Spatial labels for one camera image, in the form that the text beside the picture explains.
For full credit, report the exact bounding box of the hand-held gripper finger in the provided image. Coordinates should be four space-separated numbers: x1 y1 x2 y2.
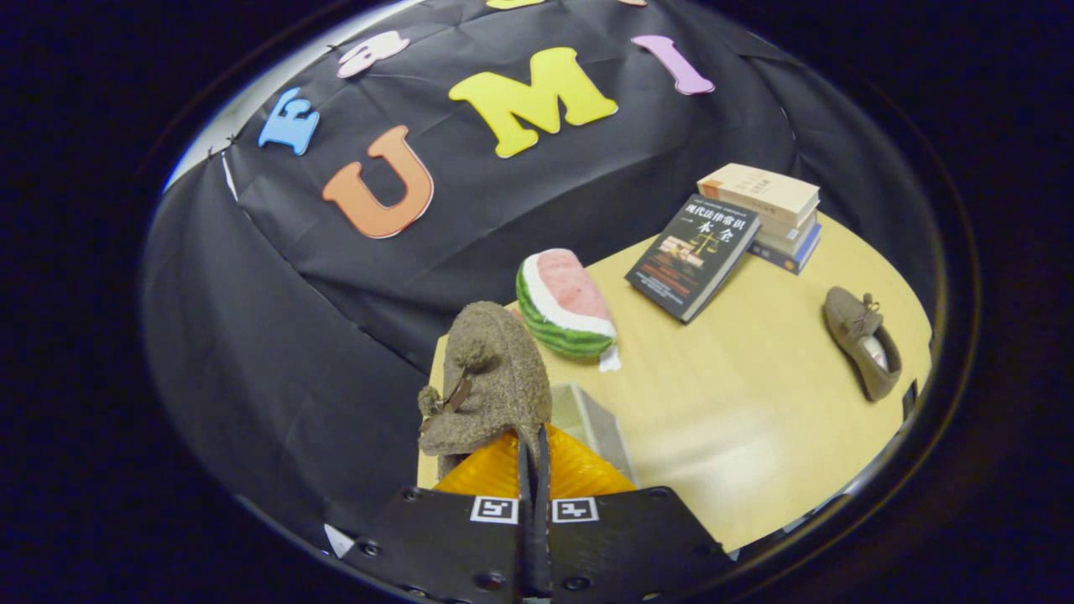
537 424 735 603
344 425 538 604

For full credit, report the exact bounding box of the grey storage box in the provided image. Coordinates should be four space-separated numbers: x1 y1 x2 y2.
550 383 639 487

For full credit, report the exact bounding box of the brown fuzzy shoe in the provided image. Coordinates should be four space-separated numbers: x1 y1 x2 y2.
822 286 905 403
417 300 553 483

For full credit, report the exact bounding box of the watermelon slice plush toy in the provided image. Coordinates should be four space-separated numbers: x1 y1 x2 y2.
515 248 622 372

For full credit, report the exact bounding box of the black book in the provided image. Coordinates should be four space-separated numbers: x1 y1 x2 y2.
624 194 762 324

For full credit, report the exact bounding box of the black backdrop cloth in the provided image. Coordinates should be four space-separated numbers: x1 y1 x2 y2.
141 0 941 546

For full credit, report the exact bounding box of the blue book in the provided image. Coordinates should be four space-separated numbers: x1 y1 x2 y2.
747 222 823 276

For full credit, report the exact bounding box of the beige book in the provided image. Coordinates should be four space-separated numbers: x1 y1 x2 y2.
696 163 821 226

